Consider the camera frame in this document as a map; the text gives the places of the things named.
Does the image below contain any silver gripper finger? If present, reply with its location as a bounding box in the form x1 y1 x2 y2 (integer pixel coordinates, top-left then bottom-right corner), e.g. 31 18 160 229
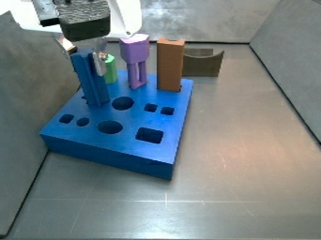
57 34 78 54
93 37 109 76

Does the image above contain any blue star prism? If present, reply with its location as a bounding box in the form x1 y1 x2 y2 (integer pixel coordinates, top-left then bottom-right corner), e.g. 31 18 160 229
70 49 110 106

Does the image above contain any dark grey curved fixture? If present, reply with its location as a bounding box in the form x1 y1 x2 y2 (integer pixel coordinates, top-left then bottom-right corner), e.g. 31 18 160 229
184 48 225 77

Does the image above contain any blue peg board base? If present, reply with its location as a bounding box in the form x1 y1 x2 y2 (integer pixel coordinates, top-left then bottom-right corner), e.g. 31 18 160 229
41 70 193 180

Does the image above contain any purple peg block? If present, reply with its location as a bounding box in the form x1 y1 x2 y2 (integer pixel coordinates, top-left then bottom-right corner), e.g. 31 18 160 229
120 34 150 89

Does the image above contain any green hexagonal peg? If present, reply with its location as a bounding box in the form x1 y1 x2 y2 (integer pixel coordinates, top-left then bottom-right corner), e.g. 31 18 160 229
105 54 118 84

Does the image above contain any brown peg block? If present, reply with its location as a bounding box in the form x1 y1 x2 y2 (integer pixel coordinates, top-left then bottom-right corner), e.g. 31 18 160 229
157 37 185 93

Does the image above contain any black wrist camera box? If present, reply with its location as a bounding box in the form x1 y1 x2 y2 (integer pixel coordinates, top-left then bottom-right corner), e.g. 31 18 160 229
31 0 111 42

